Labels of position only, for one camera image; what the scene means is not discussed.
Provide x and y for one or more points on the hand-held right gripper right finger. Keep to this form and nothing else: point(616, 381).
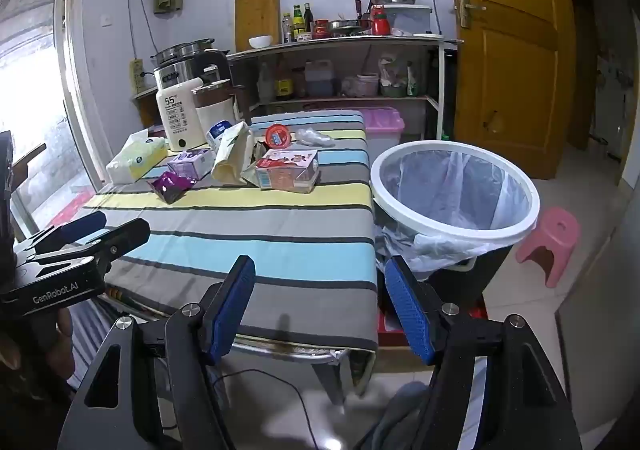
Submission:
point(410, 312)

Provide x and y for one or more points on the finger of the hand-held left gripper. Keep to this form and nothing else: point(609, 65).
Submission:
point(75, 229)
point(117, 240)

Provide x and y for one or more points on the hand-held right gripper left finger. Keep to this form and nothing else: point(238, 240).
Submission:
point(230, 312)

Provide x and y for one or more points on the purple snack wrapper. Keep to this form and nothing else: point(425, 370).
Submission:
point(172, 186)

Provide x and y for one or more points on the white trash bin with bag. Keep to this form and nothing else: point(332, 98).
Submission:
point(480, 280)

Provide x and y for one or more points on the small purple box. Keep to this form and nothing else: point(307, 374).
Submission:
point(192, 162)

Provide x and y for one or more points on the beige paper bag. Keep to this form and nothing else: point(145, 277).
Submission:
point(232, 154)

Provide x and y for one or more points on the blue white yogurt cup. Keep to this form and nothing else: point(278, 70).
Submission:
point(217, 132)

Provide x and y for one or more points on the red white carton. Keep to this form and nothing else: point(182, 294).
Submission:
point(287, 172)

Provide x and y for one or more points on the clear plastic wrapper trash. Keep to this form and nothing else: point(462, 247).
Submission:
point(278, 135)

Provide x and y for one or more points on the clear plastic wrap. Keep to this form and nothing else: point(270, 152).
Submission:
point(315, 137)

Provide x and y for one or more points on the person's left hand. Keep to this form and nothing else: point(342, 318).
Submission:
point(55, 337)

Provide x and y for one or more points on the striped tablecloth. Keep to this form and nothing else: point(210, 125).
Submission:
point(225, 240)

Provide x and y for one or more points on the yellow white tissue pack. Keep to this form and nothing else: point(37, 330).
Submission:
point(135, 159)

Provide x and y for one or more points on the person's leg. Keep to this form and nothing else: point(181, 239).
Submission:
point(400, 415)

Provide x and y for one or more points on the metal table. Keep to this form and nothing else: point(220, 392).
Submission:
point(327, 377)

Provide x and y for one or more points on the clear plastic bin liner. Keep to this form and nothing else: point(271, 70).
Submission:
point(450, 190)

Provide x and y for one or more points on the white thermal kettle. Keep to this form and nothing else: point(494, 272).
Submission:
point(177, 122)

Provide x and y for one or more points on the wooden side cabinet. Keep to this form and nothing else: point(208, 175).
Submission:
point(145, 104)

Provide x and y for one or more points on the brown white lidded mug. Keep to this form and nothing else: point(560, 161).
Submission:
point(215, 109)

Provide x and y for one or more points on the yellow power strip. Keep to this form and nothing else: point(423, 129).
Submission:
point(136, 74)

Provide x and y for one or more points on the pink plastic stool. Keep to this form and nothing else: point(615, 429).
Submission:
point(555, 230)

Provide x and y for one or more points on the pink storage box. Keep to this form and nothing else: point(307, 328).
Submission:
point(382, 122)

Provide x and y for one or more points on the steel cooking pots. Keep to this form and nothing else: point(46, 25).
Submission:
point(180, 49)

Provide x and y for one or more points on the soy sauce bottle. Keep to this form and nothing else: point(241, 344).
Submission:
point(284, 82)

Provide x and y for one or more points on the white plastic tub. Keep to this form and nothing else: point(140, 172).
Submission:
point(367, 84)

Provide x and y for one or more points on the plastic bags bundle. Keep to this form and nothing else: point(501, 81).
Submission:
point(395, 77)

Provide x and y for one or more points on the white bowl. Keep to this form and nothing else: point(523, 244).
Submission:
point(260, 41)

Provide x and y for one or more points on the dark liquid plastic jug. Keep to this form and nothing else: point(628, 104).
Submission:
point(318, 78)

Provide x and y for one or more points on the yellow wooden door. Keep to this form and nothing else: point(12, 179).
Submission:
point(510, 79)

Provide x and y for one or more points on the wooden cutting board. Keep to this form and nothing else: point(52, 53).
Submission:
point(257, 14)

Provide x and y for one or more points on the clear seasoning bottle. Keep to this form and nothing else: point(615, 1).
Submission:
point(286, 29)

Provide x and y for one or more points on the white shelf rack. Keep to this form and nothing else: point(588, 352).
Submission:
point(350, 43)

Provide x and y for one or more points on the red plastic bottle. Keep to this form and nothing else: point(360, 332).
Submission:
point(380, 22)

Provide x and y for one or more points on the red sauce jar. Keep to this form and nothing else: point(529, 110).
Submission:
point(320, 29)

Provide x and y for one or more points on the dark sauce bottle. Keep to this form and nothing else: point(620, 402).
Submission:
point(308, 18)

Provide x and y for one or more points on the steel pan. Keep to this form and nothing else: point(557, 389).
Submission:
point(345, 27)

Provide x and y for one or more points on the white plastic container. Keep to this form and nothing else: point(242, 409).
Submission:
point(410, 18)

